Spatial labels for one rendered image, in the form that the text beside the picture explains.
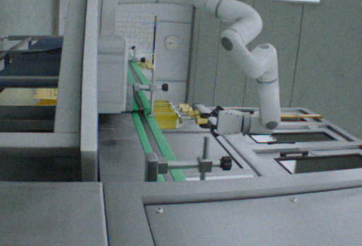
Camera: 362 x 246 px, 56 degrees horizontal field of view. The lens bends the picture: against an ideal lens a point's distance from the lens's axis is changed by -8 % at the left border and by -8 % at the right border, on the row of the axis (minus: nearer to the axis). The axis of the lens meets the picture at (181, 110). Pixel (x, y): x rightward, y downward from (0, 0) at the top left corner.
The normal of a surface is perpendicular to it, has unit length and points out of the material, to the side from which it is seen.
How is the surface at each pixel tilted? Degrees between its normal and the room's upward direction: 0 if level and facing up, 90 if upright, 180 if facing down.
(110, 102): 90
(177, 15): 90
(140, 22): 90
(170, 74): 90
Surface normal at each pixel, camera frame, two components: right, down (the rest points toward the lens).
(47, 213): 0.07, -0.96
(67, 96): 0.18, -0.67
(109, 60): 0.23, 0.29
